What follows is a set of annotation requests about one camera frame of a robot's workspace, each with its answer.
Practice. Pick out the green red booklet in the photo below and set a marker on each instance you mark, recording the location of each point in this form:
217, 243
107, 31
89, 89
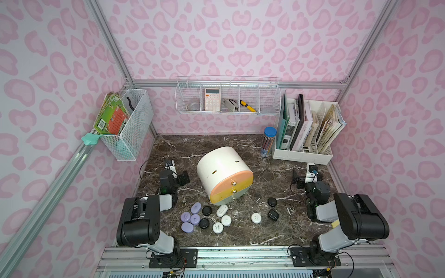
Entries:
113, 116

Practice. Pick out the purple earphone case left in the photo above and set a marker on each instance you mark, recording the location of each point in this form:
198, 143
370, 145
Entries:
185, 217

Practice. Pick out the purple earphone case upper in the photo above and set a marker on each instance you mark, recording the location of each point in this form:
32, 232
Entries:
195, 209

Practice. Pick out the white mesh side basket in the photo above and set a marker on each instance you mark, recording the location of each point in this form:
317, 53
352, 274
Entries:
127, 145

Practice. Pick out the pink white book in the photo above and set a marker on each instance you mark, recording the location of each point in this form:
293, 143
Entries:
306, 128

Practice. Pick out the grey bottom drawer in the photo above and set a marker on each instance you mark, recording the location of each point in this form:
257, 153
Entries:
232, 197

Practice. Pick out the blue lid pencil jar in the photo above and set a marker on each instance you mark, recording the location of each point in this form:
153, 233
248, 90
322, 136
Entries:
268, 138

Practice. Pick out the black earphone case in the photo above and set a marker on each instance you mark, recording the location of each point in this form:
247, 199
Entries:
272, 202
204, 223
273, 215
207, 210

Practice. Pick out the tape roll in shelf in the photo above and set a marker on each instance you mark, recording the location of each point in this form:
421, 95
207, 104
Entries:
193, 106

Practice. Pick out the white earphone case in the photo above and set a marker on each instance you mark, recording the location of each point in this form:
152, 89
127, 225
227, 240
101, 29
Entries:
226, 220
218, 228
256, 218

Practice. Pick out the green folder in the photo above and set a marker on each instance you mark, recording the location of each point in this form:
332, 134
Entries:
283, 121

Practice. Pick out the grey stapler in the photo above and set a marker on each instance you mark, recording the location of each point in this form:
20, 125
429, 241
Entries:
231, 104

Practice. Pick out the white earphone case middle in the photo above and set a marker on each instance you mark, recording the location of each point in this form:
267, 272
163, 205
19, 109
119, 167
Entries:
226, 220

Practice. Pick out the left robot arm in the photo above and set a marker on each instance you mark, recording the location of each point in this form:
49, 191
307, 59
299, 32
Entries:
140, 220

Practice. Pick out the white file organizer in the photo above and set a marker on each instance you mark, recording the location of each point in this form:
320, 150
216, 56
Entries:
308, 153

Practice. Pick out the beige paper stack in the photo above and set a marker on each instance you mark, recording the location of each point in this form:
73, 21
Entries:
331, 125

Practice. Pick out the mint green wall hook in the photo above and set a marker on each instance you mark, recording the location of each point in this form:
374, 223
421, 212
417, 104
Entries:
91, 139

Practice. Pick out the white wire wall shelf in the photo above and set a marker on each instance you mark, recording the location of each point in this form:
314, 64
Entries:
240, 95

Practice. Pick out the yellow drawer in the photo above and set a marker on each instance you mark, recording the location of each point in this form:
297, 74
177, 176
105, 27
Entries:
223, 191

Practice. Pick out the white round drawer cabinet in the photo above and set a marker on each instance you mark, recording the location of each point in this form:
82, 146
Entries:
218, 165

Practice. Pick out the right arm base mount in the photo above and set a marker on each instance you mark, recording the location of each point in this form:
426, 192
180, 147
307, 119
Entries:
307, 257

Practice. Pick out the yellow sticky note pad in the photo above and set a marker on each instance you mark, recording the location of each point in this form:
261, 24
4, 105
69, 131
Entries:
335, 224

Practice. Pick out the yellow utility knife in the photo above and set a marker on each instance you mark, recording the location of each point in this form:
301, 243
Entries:
246, 105

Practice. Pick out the black book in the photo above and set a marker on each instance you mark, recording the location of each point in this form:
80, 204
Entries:
300, 113

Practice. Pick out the aluminium front rail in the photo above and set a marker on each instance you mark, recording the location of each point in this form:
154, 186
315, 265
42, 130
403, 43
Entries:
361, 261

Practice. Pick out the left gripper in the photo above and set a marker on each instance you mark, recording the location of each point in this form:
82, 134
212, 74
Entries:
182, 178

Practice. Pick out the white earphone case lower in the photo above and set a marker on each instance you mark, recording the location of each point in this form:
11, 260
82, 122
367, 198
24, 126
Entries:
218, 228

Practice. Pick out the orange top drawer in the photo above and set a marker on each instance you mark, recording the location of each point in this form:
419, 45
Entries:
243, 177

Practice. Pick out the purple earphone case middle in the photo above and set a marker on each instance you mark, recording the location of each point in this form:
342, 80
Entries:
195, 219

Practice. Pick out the white earphone case right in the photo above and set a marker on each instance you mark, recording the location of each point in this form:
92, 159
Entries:
256, 218

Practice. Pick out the pink calculator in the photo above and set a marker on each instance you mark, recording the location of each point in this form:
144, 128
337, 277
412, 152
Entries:
212, 99

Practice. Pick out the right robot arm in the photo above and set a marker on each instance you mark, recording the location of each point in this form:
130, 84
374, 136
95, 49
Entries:
358, 217

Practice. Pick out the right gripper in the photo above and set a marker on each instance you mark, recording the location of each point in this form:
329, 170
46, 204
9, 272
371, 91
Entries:
301, 182

